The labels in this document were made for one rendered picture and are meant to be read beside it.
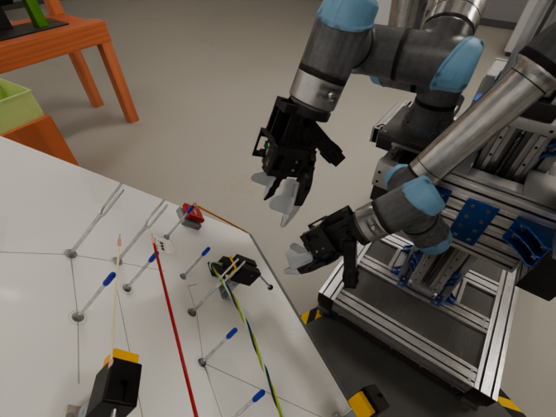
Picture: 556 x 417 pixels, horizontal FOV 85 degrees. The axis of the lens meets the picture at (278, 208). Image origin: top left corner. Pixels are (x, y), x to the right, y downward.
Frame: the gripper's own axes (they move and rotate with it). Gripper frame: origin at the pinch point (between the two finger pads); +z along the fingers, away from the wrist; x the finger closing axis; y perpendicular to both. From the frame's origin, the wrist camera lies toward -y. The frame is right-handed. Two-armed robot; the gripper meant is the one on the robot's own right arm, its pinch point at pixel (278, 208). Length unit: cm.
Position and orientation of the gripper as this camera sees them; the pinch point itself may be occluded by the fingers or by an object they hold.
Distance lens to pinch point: 58.3
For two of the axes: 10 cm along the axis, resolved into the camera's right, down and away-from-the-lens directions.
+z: -3.4, 8.0, 4.9
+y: -8.5, -0.4, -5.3
